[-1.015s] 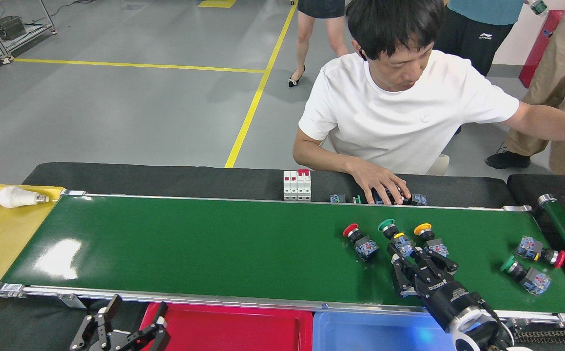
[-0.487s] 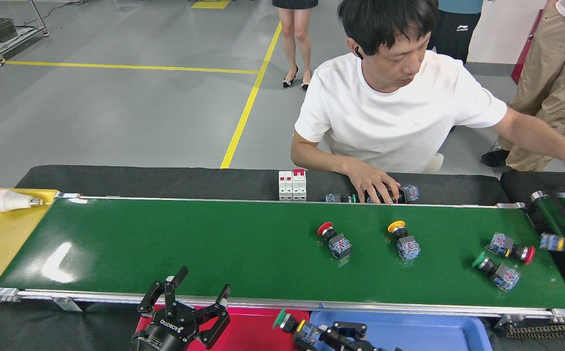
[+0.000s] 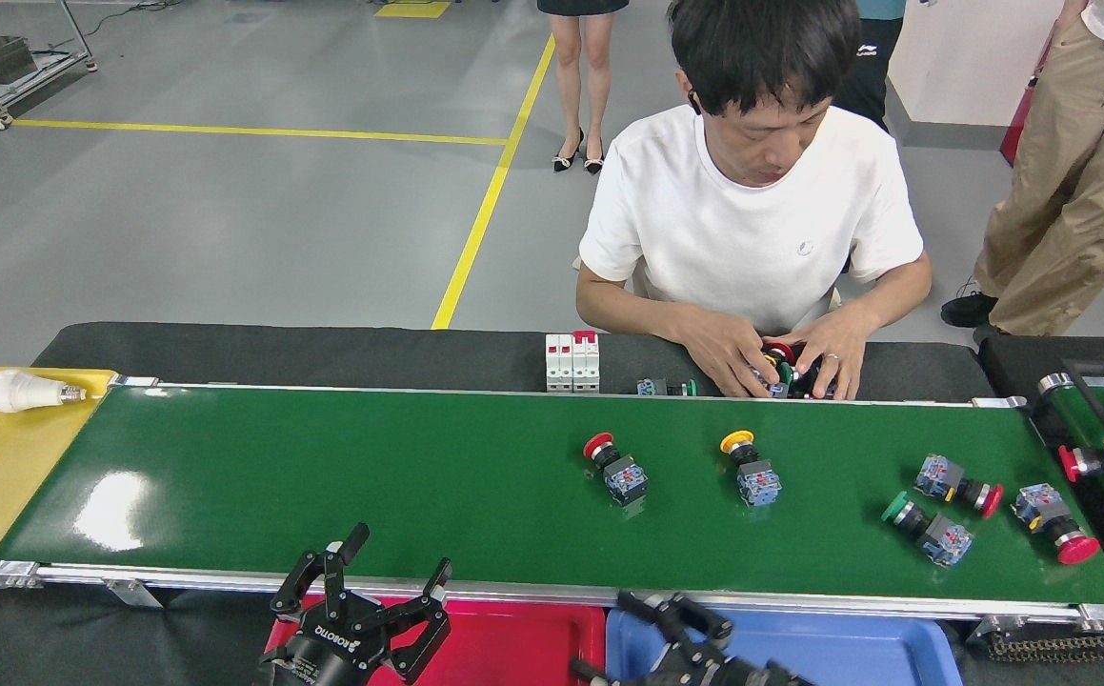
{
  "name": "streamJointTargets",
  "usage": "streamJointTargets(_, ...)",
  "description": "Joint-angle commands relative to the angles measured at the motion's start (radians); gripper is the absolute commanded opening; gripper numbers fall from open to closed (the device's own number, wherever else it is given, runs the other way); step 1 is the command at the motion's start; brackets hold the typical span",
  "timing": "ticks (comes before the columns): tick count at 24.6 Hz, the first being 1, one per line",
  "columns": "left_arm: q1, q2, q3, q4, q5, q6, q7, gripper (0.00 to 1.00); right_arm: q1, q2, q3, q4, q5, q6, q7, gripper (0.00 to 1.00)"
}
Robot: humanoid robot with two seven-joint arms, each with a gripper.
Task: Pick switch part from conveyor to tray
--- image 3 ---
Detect yellow push button switch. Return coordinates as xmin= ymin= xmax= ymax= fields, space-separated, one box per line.
xmin=719 ymin=430 xmax=784 ymax=509

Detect person's right hand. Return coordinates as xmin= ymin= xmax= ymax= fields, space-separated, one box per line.
xmin=675 ymin=305 xmax=772 ymax=399

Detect white circuit breaker grey toggles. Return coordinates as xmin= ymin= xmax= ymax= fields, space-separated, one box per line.
xmin=545 ymin=333 xmax=574 ymax=393

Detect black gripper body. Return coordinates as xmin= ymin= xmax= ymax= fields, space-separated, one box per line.
xmin=652 ymin=648 xmax=806 ymax=686
xmin=261 ymin=610 xmax=391 ymax=686

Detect blue plastic bin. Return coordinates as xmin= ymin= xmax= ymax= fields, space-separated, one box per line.
xmin=606 ymin=608 xmax=964 ymax=686

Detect red plastic bin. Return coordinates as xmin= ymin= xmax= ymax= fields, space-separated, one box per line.
xmin=264 ymin=595 xmax=607 ymax=686

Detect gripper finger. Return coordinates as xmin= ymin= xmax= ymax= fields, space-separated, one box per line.
xmin=571 ymin=657 xmax=648 ymax=686
xmin=375 ymin=558 xmax=454 ymax=683
xmin=618 ymin=591 xmax=735 ymax=658
xmin=271 ymin=522 xmax=371 ymax=622

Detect white circuit breaker red toggles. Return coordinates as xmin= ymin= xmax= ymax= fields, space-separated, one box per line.
xmin=572 ymin=330 xmax=601 ymax=393

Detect red fire extinguisher box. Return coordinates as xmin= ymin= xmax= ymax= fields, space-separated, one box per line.
xmin=999 ymin=33 xmax=1055 ymax=168

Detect person's left hand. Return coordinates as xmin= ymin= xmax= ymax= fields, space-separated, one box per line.
xmin=785 ymin=303 xmax=881 ymax=401

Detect white light bulb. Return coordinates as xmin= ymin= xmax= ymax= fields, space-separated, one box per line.
xmin=0 ymin=370 xmax=88 ymax=414

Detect long green conveyor belt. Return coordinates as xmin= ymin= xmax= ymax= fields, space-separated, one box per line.
xmin=0 ymin=374 xmax=1104 ymax=641

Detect metal shelf rack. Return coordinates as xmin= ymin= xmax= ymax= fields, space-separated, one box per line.
xmin=0 ymin=0 xmax=98 ymax=146

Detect seated person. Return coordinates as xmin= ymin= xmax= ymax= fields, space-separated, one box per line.
xmin=575 ymin=0 xmax=933 ymax=401

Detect grey metal box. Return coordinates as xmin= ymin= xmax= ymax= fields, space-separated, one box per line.
xmin=0 ymin=36 xmax=38 ymax=85

